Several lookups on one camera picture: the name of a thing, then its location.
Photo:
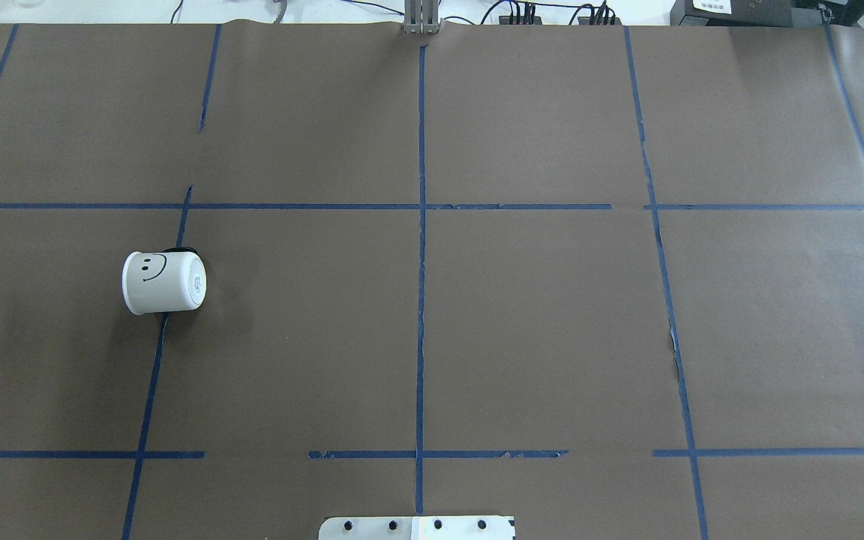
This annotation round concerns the white smiley face mug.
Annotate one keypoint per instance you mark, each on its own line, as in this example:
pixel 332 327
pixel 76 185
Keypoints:
pixel 172 280

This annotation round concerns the black power strip left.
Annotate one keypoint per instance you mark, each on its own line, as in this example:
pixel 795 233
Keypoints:
pixel 523 19

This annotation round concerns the black power strip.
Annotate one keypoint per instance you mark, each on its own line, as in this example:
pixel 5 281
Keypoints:
pixel 523 19
pixel 608 19

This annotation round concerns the black power strip right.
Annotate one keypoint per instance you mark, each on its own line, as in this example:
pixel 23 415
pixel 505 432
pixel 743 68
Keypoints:
pixel 608 19

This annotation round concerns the black box with label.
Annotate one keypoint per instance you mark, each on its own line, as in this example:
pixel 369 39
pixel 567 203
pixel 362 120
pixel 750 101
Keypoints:
pixel 732 13

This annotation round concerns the grey metal camera post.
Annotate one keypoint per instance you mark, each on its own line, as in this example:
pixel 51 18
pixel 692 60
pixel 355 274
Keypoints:
pixel 421 17

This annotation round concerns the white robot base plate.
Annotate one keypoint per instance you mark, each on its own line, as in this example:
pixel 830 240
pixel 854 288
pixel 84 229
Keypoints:
pixel 419 527

